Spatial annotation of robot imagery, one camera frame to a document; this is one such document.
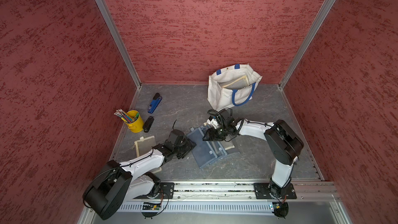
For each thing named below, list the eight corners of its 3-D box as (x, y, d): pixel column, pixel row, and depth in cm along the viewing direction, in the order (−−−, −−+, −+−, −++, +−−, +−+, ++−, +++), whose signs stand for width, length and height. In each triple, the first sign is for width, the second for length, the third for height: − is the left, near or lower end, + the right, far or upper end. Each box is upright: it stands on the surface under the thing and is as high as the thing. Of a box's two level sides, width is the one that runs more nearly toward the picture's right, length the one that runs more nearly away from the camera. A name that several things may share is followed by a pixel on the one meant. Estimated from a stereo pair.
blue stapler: (148, 113, 106) (147, 109, 103) (156, 95, 116) (155, 92, 113) (155, 114, 105) (154, 110, 102) (163, 96, 116) (161, 93, 113)
